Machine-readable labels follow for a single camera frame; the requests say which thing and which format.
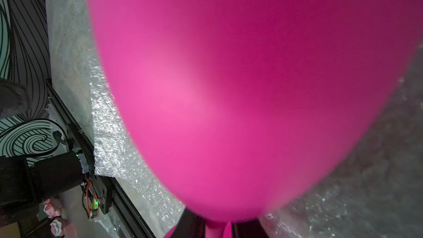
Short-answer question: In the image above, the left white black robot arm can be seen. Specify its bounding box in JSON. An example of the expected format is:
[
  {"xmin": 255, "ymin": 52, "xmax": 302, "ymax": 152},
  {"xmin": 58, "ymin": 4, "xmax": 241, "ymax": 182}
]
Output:
[{"xmin": 1, "ymin": 152, "xmax": 87, "ymax": 226}]

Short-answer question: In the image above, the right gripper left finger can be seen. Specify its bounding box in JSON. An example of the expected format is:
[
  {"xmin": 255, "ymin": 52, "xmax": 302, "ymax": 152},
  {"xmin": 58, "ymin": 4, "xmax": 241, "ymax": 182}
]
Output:
[{"xmin": 170, "ymin": 208, "xmax": 206, "ymax": 238}]

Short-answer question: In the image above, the pink wine glass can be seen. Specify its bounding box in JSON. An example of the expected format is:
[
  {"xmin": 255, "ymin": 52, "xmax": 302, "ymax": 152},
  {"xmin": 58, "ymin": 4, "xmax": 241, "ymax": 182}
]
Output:
[{"xmin": 87, "ymin": 0, "xmax": 423, "ymax": 238}]

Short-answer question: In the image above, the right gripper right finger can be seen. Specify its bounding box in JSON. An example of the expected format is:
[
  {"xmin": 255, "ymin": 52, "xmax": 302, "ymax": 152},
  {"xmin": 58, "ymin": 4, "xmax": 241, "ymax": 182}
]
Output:
[{"xmin": 231, "ymin": 219, "xmax": 268, "ymax": 238}]

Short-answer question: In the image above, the bubble wrap of magenta glass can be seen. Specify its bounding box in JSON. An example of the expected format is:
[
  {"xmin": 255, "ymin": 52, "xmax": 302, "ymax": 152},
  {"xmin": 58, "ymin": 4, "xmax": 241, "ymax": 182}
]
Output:
[{"xmin": 261, "ymin": 48, "xmax": 423, "ymax": 238}]

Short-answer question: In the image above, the bubble wrap of pink glass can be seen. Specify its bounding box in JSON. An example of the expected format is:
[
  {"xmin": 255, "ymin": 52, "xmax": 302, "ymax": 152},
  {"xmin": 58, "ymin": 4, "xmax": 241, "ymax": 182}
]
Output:
[{"xmin": 89, "ymin": 51, "xmax": 184, "ymax": 224}]

